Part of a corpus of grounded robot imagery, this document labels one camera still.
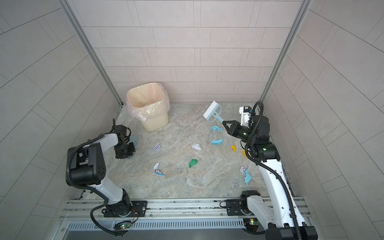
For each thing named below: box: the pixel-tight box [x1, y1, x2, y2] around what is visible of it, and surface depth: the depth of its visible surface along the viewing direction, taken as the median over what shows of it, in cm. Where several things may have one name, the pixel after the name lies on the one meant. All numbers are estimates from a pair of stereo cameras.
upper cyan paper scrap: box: [210, 125, 223, 131], surface depth 102 cm
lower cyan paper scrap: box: [210, 138, 224, 145], surface depth 96 cm
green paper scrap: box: [189, 158, 198, 168], surface depth 86 cm
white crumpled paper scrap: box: [192, 143, 202, 151], surface depth 93 cm
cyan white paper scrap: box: [240, 164, 253, 185], surface depth 82 cm
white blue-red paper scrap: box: [153, 162, 164, 177], surface depth 84 cm
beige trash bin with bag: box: [126, 82, 170, 132], surface depth 93 cm
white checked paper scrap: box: [152, 141, 161, 151], surface depth 93 cm
